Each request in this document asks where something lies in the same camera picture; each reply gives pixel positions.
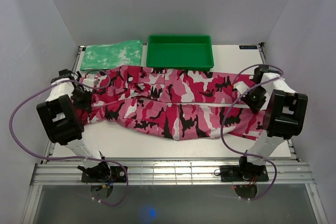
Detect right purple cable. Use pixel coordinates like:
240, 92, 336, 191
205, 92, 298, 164
219, 63, 286, 201

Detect pink camouflage trousers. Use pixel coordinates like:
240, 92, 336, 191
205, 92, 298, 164
79, 65, 265, 141

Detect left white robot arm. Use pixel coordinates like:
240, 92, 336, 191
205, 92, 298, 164
36, 69, 111, 182

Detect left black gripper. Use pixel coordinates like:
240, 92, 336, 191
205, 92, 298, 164
70, 87, 93, 113

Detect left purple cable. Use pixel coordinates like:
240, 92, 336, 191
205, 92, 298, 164
9, 69, 129, 207

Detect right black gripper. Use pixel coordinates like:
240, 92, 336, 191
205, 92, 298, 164
240, 84, 267, 114

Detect aluminium rail frame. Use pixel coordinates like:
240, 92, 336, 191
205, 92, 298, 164
30, 42, 316, 224

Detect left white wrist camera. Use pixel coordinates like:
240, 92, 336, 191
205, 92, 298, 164
82, 74, 99, 89

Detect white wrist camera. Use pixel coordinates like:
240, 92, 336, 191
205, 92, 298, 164
82, 74, 99, 89
234, 81, 249, 95

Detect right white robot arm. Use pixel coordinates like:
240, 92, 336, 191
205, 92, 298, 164
234, 65, 308, 180

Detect dark label sticker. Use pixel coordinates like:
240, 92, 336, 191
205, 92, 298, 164
239, 45, 258, 50

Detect folded green white trousers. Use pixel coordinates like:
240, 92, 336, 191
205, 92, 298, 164
79, 40, 143, 71

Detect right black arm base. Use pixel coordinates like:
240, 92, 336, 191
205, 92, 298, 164
214, 165, 269, 183

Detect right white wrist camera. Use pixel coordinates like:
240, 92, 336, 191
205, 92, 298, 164
234, 81, 249, 95

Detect green plastic tray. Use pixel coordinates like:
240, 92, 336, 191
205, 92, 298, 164
146, 35, 214, 71

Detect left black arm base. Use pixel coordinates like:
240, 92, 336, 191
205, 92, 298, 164
80, 166, 127, 184

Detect purple cable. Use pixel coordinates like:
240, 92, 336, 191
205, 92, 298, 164
9, 69, 129, 207
219, 63, 286, 201

